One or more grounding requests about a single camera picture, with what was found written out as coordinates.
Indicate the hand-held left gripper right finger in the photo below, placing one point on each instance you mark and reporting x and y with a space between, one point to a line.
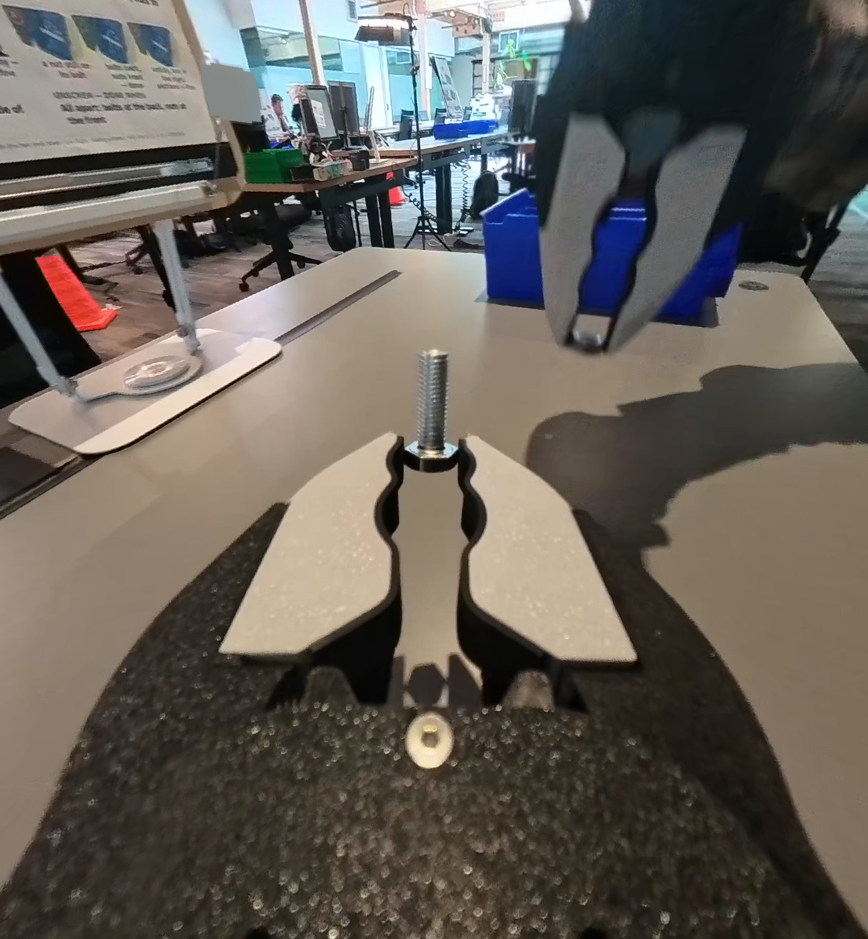
551 572

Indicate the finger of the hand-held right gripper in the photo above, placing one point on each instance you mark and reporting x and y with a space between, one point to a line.
687 220
577 205

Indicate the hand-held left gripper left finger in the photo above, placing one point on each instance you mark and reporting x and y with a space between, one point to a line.
309 572

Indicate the blue parts bin with divider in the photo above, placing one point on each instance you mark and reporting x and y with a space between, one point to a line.
511 257

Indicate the silver hex nut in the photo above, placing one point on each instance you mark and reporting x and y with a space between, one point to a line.
583 345

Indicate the silver hex bolt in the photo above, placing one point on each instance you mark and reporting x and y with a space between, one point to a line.
431 403

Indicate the person's right forearm plaid sleeve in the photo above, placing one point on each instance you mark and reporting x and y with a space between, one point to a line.
852 110

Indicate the black backpack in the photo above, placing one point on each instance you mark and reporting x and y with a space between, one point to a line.
484 194

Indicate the blue plastic bin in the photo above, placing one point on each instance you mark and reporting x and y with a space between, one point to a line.
467 130

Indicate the white document stand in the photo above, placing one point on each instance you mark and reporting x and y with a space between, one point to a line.
221 359

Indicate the wooden desk with black legs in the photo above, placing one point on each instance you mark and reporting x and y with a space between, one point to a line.
331 172

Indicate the black computer monitor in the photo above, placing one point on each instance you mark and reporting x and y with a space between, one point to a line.
346 114

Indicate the black tripod light stand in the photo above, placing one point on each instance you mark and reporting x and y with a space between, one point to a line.
379 31

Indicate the monitor showing white page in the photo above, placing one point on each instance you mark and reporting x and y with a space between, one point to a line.
318 114

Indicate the green plastic bins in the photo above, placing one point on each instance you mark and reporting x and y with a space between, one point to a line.
272 167

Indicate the printed instruction sheet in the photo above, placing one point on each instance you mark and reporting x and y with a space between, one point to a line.
74 73

